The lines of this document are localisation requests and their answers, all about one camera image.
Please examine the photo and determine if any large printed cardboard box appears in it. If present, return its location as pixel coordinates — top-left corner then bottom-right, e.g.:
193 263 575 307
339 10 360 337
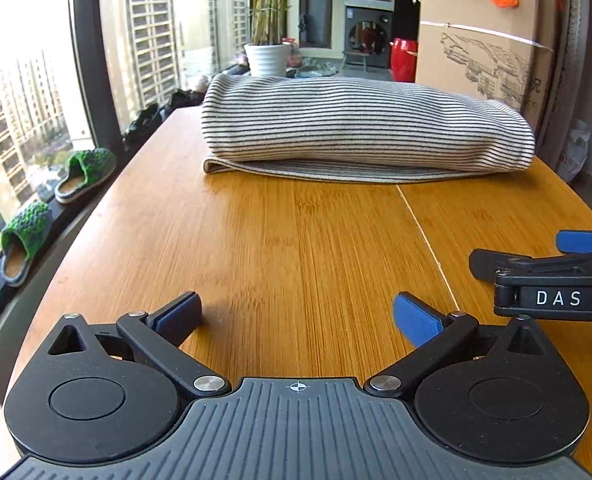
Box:
416 0 559 116

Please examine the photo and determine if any potted palm in white pot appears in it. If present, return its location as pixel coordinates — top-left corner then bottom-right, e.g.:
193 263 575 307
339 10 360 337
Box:
244 0 349 78

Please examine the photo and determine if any striped knit garment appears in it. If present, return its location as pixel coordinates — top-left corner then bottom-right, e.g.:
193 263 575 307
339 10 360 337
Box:
201 72 536 183

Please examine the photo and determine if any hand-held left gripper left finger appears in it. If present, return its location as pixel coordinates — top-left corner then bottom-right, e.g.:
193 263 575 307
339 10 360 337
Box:
48 291 231 401

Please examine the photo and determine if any green knitted slipper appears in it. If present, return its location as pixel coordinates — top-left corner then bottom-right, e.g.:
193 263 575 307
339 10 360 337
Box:
0 201 53 287
55 148 118 205

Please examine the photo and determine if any white plastic bag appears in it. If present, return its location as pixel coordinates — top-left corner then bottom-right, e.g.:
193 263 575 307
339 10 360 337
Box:
556 120 590 183

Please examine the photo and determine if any dark front-loading washing machine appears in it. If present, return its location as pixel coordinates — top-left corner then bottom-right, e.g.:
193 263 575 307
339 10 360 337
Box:
343 5 394 68

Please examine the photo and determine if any red goblet-shaped stool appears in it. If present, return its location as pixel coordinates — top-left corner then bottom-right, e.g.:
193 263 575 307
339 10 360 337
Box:
391 37 419 82

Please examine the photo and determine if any grey rolled mat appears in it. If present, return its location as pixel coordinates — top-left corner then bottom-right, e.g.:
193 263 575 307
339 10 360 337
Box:
536 0 592 171

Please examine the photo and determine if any white cabinet with dark door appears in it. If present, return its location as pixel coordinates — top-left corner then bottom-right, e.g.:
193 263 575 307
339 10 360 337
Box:
296 0 347 58

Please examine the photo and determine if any black shoe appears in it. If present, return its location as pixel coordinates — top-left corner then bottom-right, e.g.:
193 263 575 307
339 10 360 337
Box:
168 89 207 109
123 102 165 145

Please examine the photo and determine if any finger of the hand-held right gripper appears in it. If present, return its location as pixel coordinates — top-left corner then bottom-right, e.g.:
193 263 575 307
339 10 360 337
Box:
557 230 592 254
469 248 539 278

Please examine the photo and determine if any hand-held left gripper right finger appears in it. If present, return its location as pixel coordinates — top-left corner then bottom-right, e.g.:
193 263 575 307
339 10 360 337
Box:
363 291 548 400

